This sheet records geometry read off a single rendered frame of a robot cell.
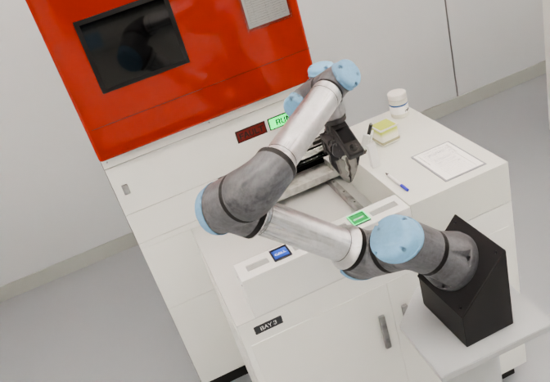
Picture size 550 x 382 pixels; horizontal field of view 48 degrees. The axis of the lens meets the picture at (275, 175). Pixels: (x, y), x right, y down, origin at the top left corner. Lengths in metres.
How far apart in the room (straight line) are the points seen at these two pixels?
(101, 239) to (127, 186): 1.80
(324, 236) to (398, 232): 0.17
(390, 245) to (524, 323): 0.43
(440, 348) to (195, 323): 1.24
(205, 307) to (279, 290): 0.79
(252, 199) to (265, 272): 0.57
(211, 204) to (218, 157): 0.97
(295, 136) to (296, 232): 0.24
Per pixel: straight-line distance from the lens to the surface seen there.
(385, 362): 2.20
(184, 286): 2.51
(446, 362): 1.63
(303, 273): 1.85
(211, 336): 2.68
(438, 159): 2.10
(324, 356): 2.06
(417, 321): 1.74
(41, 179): 3.85
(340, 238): 1.51
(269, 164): 1.27
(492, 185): 2.05
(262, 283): 1.81
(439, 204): 1.96
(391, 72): 4.23
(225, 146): 2.28
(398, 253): 1.45
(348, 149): 1.68
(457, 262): 1.55
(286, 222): 1.42
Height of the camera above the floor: 2.02
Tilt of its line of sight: 28 degrees down
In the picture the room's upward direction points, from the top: 17 degrees counter-clockwise
